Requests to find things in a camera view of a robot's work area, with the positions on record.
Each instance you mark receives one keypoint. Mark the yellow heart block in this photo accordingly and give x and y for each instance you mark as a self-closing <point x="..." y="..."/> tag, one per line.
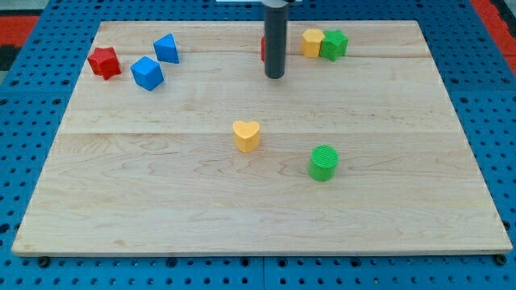
<point x="246" y="135"/>

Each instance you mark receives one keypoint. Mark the green star block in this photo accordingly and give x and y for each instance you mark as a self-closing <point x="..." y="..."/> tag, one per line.
<point x="333" y="45"/>

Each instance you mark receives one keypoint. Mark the red block behind rod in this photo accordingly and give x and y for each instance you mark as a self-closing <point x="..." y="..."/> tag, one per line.
<point x="262" y="49"/>

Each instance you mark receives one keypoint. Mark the yellow hexagon block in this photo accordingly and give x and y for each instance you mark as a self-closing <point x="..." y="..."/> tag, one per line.
<point x="312" y="42"/>

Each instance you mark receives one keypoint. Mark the blue triangle block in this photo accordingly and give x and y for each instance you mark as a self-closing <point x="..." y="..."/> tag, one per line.
<point x="166" y="49"/>

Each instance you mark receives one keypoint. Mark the blue cube block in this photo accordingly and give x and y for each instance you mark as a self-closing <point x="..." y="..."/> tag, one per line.
<point x="147" y="73"/>

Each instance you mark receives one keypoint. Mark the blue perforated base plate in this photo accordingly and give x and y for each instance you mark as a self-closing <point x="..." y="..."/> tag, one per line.
<point x="41" y="74"/>

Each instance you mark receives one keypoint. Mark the light wooden board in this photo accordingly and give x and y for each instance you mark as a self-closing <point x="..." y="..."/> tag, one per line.
<point x="156" y="173"/>

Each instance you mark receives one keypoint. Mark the red star block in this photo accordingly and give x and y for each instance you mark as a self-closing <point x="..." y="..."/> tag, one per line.
<point x="104" y="62"/>

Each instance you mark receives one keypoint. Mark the green cylinder block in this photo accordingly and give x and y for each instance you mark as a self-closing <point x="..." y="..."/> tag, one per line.
<point x="323" y="162"/>

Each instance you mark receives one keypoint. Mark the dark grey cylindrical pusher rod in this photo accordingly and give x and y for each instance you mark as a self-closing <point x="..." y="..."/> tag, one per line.
<point x="276" y="14"/>

